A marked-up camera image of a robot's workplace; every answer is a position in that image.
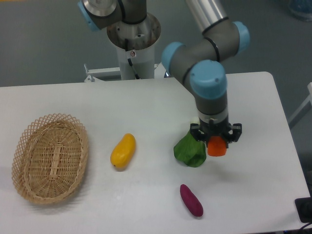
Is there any purple sweet potato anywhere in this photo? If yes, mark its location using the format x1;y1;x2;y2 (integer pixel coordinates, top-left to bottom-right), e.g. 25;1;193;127
180;184;204;217

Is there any orange fruit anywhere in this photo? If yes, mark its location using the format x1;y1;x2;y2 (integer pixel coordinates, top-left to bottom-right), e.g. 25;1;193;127
207;136;227;157

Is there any woven wicker basket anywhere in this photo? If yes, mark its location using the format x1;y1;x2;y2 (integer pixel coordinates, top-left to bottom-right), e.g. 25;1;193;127
12;114;89;205

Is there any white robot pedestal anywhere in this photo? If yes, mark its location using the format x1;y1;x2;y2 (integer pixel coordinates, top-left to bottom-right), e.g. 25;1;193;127
84;13;161;82

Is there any blue bag top right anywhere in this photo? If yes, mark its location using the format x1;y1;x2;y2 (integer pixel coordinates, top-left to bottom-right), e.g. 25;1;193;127
288;0;312;22

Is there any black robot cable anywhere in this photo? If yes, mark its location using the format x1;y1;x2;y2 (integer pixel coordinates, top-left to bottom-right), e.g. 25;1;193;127
124;39;141;80

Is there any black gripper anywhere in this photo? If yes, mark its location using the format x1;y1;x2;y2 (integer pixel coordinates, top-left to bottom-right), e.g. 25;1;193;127
190;114;242;148

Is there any white frame at right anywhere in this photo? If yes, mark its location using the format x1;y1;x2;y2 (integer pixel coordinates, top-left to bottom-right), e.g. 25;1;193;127
288;82;312;129

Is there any black device at table edge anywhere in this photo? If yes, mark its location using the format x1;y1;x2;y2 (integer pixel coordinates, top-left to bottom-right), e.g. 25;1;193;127
294;197;312;223

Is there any yellow mango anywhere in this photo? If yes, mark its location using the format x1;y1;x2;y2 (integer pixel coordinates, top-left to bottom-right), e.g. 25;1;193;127
110;133;136;170

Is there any green bok choy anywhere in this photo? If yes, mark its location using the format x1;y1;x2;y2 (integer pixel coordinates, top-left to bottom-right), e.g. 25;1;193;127
173;131;206;168

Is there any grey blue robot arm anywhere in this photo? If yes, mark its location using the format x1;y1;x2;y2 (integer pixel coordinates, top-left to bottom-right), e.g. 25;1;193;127
78;0;250;145

